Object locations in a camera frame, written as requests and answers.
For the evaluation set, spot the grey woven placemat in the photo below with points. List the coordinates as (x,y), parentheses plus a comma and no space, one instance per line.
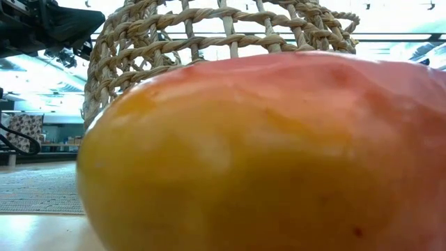
(38,190)

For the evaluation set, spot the cluttered background workbench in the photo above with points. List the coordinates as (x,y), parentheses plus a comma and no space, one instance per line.
(62,141)

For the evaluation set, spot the red and yellow mango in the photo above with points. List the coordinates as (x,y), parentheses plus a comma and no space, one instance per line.
(261,157)

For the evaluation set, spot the black ceiling light fixture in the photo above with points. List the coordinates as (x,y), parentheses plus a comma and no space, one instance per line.
(68,62)

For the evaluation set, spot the brown patterned box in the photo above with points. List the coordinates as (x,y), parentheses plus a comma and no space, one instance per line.
(24,129)

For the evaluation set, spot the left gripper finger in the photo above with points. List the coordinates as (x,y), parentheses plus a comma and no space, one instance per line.
(84,50)
(76,24)

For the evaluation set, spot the small dark ceiling device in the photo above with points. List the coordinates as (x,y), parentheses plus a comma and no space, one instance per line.
(424,62)

